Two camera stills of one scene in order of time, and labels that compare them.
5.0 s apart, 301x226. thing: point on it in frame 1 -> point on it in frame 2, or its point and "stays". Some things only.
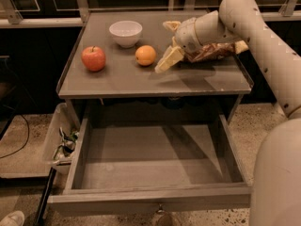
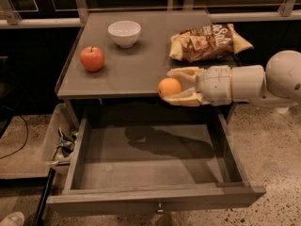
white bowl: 125,33 stays
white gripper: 186,35 -> 215,85
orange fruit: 145,55 -> 168,87
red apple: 93,57 stays
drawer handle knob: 161,210 stays
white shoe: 13,218 stays
